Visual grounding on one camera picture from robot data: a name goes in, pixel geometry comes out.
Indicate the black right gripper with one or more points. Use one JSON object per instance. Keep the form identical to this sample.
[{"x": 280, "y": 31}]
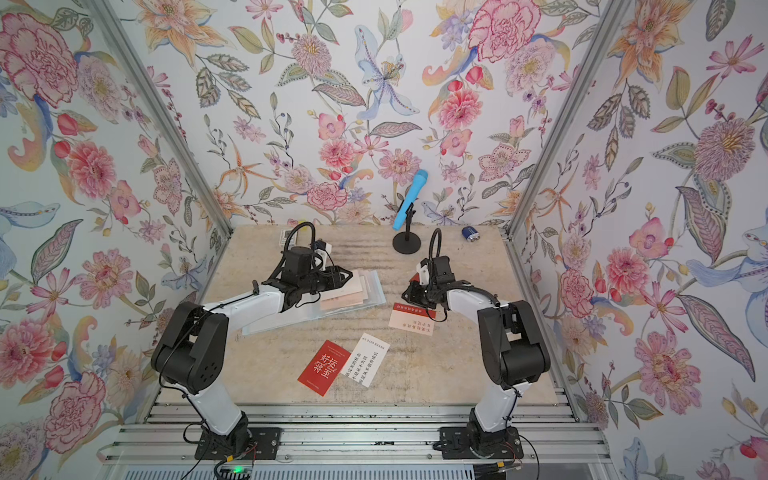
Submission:
[{"x": 413, "y": 295}]

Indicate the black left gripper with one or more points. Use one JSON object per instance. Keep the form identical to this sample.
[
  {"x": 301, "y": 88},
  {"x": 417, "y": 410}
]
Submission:
[{"x": 333, "y": 277}]

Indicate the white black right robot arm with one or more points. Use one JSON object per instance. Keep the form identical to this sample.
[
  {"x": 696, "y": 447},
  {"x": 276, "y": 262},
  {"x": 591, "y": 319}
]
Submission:
[{"x": 513, "y": 352}]

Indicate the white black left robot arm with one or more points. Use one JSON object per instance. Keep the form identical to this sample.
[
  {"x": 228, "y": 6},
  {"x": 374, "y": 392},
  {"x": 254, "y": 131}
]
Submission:
[{"x": 190, "y": 355}]

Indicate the cream card red top band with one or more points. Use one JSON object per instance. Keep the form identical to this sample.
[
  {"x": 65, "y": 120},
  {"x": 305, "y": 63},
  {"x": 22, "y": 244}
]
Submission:
[{"x": 412, "y": 319}]

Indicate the white playing card box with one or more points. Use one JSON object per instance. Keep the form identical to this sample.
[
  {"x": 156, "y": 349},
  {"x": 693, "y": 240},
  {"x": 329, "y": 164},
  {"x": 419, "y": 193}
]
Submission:
[{"x": 283, "y": 238}]

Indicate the small blue cylinder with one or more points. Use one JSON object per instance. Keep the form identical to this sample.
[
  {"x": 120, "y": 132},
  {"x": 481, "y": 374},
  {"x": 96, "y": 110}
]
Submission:
[{"x": 470, "y": 233}]

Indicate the white card black text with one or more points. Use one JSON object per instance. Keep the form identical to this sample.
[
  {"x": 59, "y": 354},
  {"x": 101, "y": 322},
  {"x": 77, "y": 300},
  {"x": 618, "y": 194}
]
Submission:
[{"x": 365, "y": 360}]

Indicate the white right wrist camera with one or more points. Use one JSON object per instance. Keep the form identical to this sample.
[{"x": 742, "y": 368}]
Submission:
[{"x": 423, "y": 272}]

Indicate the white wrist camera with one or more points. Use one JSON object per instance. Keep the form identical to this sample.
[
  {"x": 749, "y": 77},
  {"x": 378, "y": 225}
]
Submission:
[
  {"x": 323, "y": 249},
  {"x": 423, "y": 272}
]

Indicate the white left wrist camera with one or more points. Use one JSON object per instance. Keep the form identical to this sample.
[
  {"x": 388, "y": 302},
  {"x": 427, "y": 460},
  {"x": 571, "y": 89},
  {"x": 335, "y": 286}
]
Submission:
[{"x": 323, "y": 249}]

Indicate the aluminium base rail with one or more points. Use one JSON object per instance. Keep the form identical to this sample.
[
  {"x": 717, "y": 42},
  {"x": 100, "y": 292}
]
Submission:
[{"x": 316, "y": 434}]

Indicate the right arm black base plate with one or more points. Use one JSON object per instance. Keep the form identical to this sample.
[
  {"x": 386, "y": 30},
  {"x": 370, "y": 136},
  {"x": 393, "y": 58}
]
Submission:
[{"x": 463, "y": 443}]

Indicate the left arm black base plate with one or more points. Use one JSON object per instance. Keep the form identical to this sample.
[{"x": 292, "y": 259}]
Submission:
[{"x": 252, "y": 443}]

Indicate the aluminium corner post left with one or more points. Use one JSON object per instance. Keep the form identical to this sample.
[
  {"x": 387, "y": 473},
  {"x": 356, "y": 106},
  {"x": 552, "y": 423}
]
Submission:
[{"x": 105, "y": 17}]

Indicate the aluminium corner post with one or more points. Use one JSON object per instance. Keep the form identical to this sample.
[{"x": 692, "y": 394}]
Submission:
[
  {"x": 105, "y": 17},
  {"x": 603, "y": 32}
]

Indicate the aluminium corner post right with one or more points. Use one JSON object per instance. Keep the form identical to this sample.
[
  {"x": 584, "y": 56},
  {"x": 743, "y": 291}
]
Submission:
[{"x": 603, "y": 32}]

